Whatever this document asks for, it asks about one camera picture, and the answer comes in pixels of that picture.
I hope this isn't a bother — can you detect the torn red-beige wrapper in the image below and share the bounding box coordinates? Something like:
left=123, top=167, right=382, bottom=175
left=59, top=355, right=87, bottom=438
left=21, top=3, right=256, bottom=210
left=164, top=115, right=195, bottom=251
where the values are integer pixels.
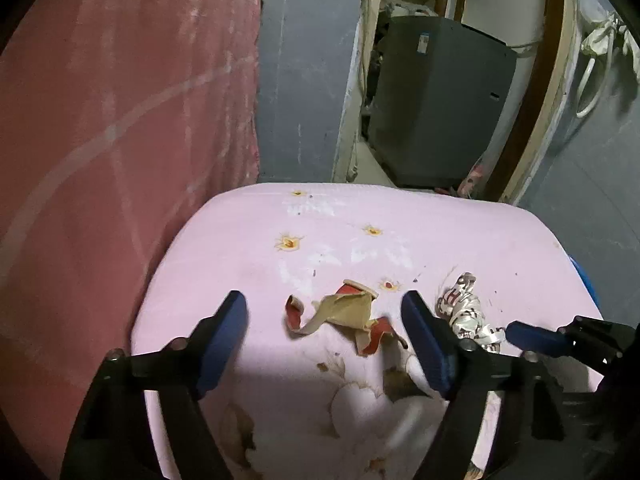
left=285, top=280, right=409, bottom=357

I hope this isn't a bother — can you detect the wooden door frame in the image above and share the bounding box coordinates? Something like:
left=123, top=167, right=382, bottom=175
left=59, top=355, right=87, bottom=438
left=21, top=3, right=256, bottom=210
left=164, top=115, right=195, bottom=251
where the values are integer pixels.
left=345, top=0, right=582, bottom=206

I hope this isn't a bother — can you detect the grey cabinet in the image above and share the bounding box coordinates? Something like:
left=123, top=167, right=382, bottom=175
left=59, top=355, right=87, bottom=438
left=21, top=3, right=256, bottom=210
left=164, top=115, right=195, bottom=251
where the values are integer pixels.
left=367, top=16, right=519, bottom=189

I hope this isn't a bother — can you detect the pink floral cloth-covered stool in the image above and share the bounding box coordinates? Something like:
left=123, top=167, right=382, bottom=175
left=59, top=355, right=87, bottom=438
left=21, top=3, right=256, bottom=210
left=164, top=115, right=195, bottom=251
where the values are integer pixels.
left=131, top=182, right=604, bottom=480

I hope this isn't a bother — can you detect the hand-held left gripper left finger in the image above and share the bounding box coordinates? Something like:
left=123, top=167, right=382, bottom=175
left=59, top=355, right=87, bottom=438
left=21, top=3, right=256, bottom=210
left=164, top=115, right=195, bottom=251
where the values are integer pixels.
left=60, top=290, right=249, bottom=480

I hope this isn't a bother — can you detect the red checked cloth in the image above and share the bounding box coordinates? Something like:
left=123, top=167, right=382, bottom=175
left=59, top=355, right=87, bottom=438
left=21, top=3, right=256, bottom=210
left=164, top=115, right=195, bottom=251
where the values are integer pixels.
left=0, top=0, right=262, bottom=480

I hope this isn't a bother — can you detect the white hanging cord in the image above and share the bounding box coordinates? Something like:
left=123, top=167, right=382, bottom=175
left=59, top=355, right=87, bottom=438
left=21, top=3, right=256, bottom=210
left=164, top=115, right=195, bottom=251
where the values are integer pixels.
left=575, top=10, right=640, bottom=119

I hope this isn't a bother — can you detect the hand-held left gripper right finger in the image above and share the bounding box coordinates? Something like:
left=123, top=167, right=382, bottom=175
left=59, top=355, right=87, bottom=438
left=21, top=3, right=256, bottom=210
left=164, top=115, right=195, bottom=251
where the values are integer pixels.
left=400, top=290, right=569, bottom=480

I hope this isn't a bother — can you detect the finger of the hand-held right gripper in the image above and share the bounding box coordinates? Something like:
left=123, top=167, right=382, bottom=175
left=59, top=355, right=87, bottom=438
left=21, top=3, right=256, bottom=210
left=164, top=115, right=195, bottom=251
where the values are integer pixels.
left=505, top=316, right=637, bottom=377

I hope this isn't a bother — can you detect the patterned wrapper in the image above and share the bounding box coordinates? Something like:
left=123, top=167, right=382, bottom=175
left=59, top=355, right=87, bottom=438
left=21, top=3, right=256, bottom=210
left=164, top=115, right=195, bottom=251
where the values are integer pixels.
left=436, top=272, right=506, bottom=354

